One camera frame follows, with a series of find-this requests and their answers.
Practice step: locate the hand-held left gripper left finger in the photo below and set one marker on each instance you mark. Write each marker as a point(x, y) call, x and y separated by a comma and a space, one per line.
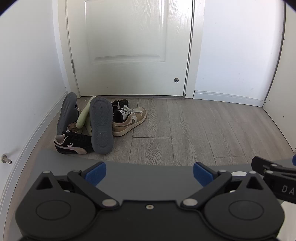
point(96, 172)

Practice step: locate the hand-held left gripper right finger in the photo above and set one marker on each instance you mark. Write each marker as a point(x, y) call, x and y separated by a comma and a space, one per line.
point(202, 174)

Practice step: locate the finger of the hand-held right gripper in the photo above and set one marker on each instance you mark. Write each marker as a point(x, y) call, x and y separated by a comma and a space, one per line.
point(294, 160)
point(266, 165)

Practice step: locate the black suede sneaker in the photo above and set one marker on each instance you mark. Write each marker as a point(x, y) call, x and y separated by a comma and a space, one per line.
point(76, 143)
point(121, 103)

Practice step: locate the light green slide sandal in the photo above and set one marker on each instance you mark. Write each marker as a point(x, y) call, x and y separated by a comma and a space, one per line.
point(83, 115)
point(89, 126)

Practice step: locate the grey slide sandal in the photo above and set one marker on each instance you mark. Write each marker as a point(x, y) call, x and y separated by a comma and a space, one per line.
point(67, 111)
point(101, 125)

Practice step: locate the tan and white sneaker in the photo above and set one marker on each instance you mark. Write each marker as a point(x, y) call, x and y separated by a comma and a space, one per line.
point(74, 127)
point(131, 120)

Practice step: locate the white cabinet side panel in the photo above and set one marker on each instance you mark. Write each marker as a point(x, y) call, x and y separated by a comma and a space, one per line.
point(286, 92)

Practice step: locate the metal door threshold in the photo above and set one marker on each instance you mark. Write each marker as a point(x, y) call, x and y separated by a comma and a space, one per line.
point(131, 96)

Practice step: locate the door hinge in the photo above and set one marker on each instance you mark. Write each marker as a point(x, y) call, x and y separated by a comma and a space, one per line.
point(73, 66)

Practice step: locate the white panelled door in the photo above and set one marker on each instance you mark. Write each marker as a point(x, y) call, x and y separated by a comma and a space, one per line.
point(127, 46)

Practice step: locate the wall-mounted metal door stop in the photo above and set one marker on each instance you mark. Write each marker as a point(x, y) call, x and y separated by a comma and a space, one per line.
point(5, 159)

